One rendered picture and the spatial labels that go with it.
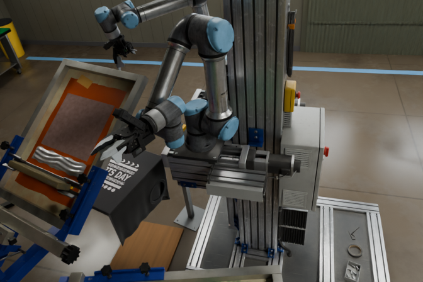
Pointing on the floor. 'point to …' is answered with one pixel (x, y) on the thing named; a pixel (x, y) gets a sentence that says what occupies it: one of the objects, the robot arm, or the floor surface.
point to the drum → (12, 38)
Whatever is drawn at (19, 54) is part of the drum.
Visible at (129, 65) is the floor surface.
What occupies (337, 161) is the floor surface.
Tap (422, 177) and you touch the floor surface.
